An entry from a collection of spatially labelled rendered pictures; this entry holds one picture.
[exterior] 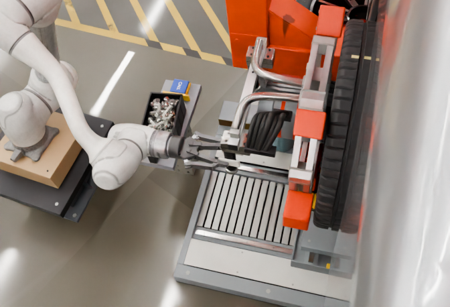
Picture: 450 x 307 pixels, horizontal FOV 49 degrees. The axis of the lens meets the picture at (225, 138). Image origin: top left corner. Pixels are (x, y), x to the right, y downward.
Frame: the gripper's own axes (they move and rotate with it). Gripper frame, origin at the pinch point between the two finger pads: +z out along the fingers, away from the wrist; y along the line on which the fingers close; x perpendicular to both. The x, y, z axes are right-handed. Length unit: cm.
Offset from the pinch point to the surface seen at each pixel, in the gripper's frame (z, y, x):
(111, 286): -55, 32, -83
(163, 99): -42, -37, -30
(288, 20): 7, -63, -2
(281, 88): 3, -71, -56
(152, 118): -41, -25, -27
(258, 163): -2, -39, -75
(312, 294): 33, 17, -75
